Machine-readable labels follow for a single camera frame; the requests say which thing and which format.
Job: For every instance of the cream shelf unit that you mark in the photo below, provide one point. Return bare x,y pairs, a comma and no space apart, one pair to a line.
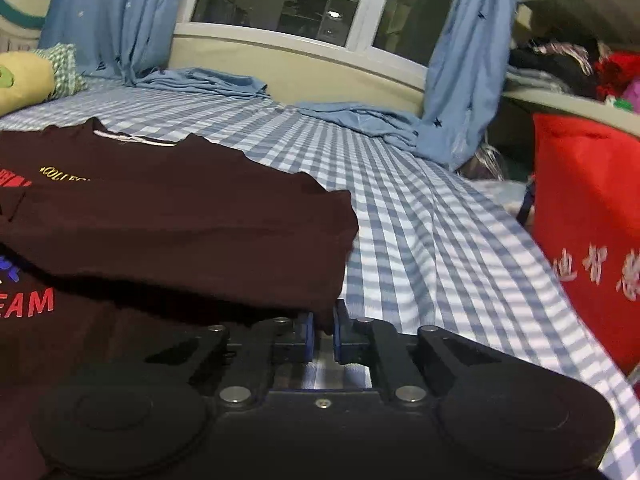
575,97

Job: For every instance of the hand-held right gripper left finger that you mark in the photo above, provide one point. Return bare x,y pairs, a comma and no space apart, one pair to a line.
307,332

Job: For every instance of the red fabric bag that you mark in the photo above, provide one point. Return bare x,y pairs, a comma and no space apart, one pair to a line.
585,220

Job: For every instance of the dark clothes pile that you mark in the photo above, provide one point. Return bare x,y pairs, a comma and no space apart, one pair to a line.
555,67

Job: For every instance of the red cloth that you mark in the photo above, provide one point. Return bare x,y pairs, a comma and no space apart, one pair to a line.
617,72

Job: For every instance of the dark maroon printed t-shirt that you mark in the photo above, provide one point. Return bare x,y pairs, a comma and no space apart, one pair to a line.
200,220

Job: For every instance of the blue white checked bed sheet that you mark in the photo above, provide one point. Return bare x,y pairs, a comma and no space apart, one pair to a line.
425,240

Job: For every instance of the white framed window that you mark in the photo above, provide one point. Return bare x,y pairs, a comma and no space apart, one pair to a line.
300,0

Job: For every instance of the white cushion with teal band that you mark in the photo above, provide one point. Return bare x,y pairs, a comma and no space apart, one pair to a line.
20,10

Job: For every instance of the yellow green pillow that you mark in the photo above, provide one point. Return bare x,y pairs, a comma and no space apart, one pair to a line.
25,80

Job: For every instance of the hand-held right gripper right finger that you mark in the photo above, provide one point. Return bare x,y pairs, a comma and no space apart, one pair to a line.
340,332

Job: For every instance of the blue star curtain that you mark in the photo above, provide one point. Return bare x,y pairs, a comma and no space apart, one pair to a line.
105,15
450,85

